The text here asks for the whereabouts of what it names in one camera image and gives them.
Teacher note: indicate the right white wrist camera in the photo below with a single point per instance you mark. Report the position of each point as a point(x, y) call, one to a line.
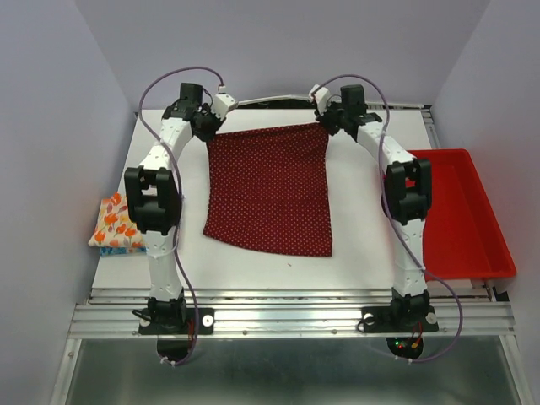
point(320, 96)

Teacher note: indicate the red plastic bin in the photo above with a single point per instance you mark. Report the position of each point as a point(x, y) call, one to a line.
point(462, 237)

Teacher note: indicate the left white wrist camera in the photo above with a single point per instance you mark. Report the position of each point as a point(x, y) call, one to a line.
point(222, 105)

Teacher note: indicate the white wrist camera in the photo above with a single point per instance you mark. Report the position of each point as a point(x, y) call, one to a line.
point(222, 105)
point(320, 96)

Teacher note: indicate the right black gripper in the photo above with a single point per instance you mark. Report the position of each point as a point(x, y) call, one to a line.
point(323, 119)

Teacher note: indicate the blue floral skirt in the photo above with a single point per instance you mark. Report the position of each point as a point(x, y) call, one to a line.
point(113, 251)

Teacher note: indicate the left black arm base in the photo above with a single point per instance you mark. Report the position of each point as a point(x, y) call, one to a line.
point(198, 320)

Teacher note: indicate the red polka dot skirt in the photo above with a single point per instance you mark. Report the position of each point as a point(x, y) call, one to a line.
point(268, 190)

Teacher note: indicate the orange floral cream skirt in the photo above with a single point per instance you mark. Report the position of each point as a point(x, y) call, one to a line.
point(114, 230)

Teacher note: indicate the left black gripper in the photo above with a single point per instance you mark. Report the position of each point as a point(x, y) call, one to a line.
point(216, 124)

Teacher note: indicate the aluminium frame rail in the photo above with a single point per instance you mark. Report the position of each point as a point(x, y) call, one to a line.
point(311, 313)

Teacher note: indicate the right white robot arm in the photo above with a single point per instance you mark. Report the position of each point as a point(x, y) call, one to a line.
point(406, 198)

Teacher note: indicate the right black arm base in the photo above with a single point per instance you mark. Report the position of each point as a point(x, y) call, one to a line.
point(381, 319)

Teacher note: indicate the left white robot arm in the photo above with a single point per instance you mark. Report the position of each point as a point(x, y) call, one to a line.
point(154, 202)

